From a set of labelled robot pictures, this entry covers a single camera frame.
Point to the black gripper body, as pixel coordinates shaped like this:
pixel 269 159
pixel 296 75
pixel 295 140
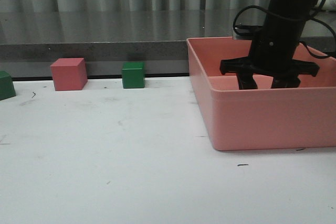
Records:
pixel 271 52

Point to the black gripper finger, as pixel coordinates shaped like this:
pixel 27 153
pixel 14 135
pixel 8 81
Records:
pixel 291 81
pixel 246 81

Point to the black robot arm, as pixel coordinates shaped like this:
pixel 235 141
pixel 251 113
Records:
pixel 289 10

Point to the pink plastic bin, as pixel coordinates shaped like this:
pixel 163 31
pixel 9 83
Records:
pixel 264 118

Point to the green cube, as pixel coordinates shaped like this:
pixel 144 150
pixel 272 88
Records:
pixel 133 75

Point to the pink cube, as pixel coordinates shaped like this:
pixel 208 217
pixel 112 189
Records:
pixel 69 74

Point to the grey counter shelf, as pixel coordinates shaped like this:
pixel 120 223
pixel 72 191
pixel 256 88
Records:
pixel 31 42

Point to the green block at left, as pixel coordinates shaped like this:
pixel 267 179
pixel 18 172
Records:
pixel 7 89

